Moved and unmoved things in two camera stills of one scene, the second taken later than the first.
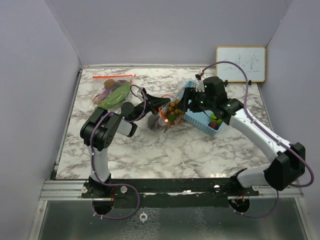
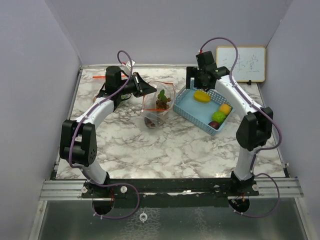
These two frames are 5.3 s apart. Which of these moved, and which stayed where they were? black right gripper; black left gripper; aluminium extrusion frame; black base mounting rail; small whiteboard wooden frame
Moved: black right gripper; black left gripper
Stayed: small whiteboard wooden frame; black base mounting rail; aluminium extrusion frame
